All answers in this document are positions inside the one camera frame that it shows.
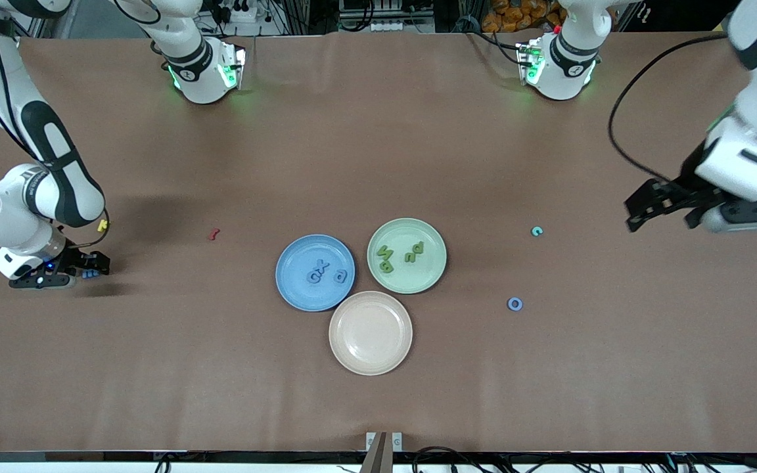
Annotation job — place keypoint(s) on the blue letter O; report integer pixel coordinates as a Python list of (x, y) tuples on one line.
[(508, 304)]

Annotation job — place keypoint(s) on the green plate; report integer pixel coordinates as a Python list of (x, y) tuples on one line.
[(411, 279)]

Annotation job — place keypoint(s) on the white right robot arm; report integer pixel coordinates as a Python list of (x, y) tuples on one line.
[(17, 210)]

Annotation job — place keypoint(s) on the yellow letter K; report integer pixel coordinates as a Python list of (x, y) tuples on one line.
[(102, 226)]

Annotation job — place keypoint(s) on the green letter B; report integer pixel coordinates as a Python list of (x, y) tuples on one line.
[(386, 266)]

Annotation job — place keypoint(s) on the blue letter X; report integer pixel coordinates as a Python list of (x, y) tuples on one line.
[(323, 267)]

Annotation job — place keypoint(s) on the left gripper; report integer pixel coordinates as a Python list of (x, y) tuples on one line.
[(686, 186)]

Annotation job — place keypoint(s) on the green letter P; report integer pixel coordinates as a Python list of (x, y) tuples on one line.
[(418, 247)]

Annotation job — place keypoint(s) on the orange plush items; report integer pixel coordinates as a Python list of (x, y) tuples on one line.
[(503, 20)]

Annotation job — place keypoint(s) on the blue plate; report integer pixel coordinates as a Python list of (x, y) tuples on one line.
[(299, 295)]

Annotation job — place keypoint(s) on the green letter N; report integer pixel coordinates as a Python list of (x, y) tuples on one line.
[(384, 251)]

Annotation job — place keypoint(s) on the long white power strip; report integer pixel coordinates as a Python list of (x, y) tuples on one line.
[(391, 26)]

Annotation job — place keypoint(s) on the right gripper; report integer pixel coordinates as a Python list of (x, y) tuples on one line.
[(77, 259)]

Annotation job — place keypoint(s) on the green letter U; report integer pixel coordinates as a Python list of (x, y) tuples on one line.
[(410, 258)]

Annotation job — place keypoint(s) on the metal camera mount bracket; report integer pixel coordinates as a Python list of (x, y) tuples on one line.
[(378, 460)]

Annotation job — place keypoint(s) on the blue letter a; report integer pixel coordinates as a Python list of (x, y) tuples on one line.
[(341, 277)]

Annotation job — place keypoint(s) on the beige plate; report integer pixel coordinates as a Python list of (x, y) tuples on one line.
[(370, 333)]

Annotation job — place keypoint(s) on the blue letter G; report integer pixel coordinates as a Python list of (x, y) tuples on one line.
[(311, 277)]

